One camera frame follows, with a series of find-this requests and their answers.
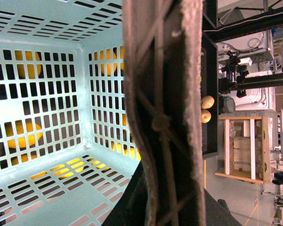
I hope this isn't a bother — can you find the light blue plastic basket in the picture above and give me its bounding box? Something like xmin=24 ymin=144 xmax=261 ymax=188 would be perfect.
xmin=0 ymin=0 xmax=140 ymax=226

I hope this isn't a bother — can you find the yellow lemon upper middle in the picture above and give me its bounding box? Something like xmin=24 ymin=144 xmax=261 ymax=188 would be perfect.
xmin=93 ymin=46 xmax=124 ymax=76

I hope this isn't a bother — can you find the yellow lemon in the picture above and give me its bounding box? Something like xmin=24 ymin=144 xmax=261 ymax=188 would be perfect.
xmin=30 ymin=157 xmax=111 ymax=180
xmin=4 ymin=121 xmax=43 ymax=149
xmin=15 ymin=50 xmax=42 ymax=79
xmin=93 ymin=46 xmax=124 ymax=76

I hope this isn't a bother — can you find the yellow lemon bottom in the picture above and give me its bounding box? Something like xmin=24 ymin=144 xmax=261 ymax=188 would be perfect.
xmin=30 ymin=157 xmax=111 ymax=180

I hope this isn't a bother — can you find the yellow lemon lower left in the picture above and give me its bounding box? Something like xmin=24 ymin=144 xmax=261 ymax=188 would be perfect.
xmin=4 ymin=121 xmax=43 ymax=149

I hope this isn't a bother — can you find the yellow lemon upper left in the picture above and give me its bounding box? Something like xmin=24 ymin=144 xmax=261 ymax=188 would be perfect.
xmin=15 ymin=50 xmax=42 ymax=79

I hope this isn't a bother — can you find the pale yellow fruit lower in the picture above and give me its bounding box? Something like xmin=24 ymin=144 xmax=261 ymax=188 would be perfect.
xmin=202 ymin=109 xmax=211 ymax=123

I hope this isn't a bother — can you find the black fruit tray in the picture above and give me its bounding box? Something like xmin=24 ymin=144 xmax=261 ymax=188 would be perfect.
xmin=201 ymin=34 xmax=218 ymax=159

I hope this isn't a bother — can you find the wooden crate shelf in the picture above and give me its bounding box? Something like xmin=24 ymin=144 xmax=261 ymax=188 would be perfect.
xmin=215 ymin=116 xmax=273 ymax=184

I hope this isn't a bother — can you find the black shelf frame beam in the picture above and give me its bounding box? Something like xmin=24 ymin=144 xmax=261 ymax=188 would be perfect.
xmin=203 ymin=11 xmax=283 ymax=42

